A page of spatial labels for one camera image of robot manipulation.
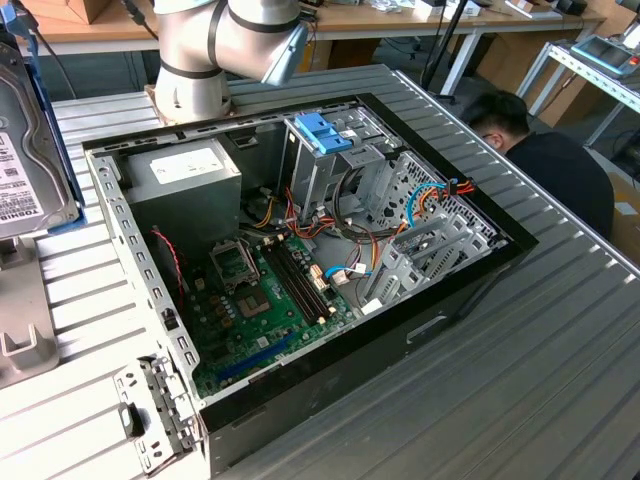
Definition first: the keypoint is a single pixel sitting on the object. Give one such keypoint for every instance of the hard disk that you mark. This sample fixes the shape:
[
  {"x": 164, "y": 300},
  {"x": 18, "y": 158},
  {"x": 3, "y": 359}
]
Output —
[{"x": 25, "y": 150}]

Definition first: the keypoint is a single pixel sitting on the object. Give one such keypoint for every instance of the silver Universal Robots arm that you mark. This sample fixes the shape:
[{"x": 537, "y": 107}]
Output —
[{"x": 190, "y": 90}]

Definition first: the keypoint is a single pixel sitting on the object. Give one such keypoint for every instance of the grey metal disk bay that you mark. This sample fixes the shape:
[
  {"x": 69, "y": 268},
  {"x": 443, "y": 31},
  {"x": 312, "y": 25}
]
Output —
[{"x": 400, "y": 280}]

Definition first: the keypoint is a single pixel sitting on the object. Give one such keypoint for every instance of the black RAM slot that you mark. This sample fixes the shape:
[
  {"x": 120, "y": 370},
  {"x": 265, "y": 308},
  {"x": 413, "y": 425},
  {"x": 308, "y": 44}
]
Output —
[
  {"x": 291, "y": 286},
  {"x": 306, "y": 278}
]

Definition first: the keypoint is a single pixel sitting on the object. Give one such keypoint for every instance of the grey metal drive cage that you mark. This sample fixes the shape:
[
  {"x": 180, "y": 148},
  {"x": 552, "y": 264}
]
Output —
[{"x": 320, "y": 180}]

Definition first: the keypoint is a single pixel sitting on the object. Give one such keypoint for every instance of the CPU socket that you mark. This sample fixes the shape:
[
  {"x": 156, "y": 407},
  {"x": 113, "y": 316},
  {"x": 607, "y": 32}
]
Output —
[{"x": 232, "y": 264}]

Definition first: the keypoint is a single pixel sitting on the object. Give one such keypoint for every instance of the square chipset chip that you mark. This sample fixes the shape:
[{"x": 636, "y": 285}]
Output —
[{"x": 254, "y": 306}]

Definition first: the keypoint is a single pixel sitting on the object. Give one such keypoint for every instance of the green motherboard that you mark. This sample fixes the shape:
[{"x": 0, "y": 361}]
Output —
[{"x": 280, "y": 332}]

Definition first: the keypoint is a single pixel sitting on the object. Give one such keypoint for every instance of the black PC case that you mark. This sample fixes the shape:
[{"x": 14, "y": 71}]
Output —
[{"x": 350, "y": 360}]

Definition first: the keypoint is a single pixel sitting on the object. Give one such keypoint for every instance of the blue expansion slot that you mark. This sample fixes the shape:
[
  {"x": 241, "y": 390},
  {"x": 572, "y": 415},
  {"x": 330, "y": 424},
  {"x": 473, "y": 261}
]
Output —
[{"x": 255, "y": 359}]

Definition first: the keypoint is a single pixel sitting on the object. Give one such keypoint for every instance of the grey power supply unit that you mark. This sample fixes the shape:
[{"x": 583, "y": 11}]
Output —
[{"x": 185, "y": 205}]

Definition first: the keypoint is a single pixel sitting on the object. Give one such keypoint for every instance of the black tripod stand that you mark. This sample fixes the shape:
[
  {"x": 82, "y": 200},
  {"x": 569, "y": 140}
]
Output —
[{"x": 450, "y": 37}]

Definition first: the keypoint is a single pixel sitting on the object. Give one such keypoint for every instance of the person in dark shirt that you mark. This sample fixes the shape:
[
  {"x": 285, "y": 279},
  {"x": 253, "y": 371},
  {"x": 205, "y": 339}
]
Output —
[{"x": 565, "y": 175}]

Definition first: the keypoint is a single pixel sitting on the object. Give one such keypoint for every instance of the black plastic latch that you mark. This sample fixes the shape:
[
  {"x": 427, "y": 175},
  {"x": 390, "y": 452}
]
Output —
[{"x": 131, "y": 420}]

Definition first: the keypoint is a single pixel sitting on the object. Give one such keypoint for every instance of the brown cardboard box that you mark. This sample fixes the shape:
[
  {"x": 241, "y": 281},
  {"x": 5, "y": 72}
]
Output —
[
  {"x": 510, "y": 60},
  {"x": 75, "y": 7},
  {"x": 570, "y": 100}
]

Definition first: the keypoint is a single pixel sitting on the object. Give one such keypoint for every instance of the grey parts rack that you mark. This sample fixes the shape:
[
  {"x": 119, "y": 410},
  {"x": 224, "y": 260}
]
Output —
[{"x": 25, "y": 310}]

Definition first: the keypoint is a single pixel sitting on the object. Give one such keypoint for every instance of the cardboard box white labels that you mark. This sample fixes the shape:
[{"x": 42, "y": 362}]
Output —
[{"x": 627, "y": 225}]

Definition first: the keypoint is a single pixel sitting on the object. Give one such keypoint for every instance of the pale blue teach pendant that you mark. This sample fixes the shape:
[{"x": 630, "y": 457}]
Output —
[{"x": 600, "y": 52}]

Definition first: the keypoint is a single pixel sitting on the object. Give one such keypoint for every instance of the blue plastic drive rail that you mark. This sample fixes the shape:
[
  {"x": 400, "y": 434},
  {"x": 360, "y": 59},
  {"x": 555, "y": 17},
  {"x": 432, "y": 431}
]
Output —
[{"x": 320, "y": 132}]

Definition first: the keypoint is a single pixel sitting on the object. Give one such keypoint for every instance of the wooden desk white frame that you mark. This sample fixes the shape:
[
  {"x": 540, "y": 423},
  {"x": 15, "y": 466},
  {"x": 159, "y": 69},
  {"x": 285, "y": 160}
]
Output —
[
  {"x": 400, "y": 20},
  {"x": 100, "y": 30}
]

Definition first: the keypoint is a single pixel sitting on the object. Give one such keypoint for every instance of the grey metal slot bracket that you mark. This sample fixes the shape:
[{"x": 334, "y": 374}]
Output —
[{"x": 130, "y": 387}]

